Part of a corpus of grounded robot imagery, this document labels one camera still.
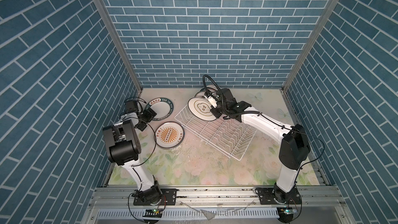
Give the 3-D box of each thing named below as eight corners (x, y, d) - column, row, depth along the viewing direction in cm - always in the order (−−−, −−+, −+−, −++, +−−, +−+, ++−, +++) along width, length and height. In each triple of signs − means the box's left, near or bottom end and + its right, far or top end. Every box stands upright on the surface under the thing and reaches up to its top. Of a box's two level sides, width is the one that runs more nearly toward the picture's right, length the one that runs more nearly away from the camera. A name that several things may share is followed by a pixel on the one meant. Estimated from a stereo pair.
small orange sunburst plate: (152, 149, 90) (151, 147, 88) (158, 124, 101) (157, 121, 99) (183, 149, 90) (182, 147, 88) (185, 124, 102) (185, 121, 99)
